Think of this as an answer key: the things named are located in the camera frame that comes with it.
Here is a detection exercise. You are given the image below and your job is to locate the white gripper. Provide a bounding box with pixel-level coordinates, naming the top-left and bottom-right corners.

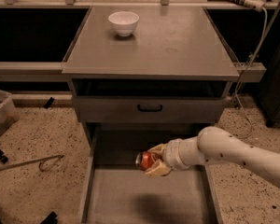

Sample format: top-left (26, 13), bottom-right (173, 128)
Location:
top-left (145, 139), bottom-right (189, 177)

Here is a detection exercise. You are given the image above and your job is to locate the crushed orange soda can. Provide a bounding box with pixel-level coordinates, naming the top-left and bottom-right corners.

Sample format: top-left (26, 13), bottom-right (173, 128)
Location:
top-left (135, 151), bottom-right (161, 171)

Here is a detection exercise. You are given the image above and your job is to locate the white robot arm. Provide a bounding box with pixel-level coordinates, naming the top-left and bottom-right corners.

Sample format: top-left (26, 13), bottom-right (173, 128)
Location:
top-left (136, 126), bottom-right (280, 189)

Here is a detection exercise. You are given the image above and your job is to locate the open grey middle drawer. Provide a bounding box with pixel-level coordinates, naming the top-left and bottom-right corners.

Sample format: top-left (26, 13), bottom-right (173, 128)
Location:
top-left (78, 123), bottom-right (223, 224)

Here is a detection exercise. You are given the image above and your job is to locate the grey metal drawer cabinet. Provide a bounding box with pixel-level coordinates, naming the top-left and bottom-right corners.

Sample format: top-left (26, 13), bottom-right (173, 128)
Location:
top-left (61, 4), bottom-right (240, 224)

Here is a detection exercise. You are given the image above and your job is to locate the metal rod with hook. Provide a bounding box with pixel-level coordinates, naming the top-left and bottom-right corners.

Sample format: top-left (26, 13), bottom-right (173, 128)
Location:
top-left (0, 154), bottom-right (63, 172)

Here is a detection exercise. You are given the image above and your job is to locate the black object bottom floor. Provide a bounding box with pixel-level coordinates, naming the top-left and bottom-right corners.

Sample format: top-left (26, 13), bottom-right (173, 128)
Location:
top-left (40, 212), bottom-right (58, 224)

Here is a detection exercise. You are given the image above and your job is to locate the black block near baseboard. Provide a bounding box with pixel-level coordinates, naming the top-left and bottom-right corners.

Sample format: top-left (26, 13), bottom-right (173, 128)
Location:
top-left (44, 97), bottom-right (54, 109)

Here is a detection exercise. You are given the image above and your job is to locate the white ceramic bowl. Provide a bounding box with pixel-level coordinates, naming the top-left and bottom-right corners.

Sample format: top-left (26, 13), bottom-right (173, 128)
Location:
top-left (108, 11), bottom-right (139, 36)

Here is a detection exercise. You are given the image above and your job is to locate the clear plastic storage bin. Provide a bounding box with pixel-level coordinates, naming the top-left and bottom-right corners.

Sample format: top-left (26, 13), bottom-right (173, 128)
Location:
top-left (0, 90), bottom-right (19, 135)

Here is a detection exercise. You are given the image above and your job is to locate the closed top drawer black handle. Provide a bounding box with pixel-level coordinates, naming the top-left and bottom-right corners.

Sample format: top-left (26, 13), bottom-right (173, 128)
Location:
top-left (72, 97), bottom-right (225, 123)

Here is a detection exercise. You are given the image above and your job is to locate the white power cable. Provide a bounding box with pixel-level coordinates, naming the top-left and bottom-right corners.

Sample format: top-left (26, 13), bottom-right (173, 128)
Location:
top-left (230, 7), bottom-right (269, 140)

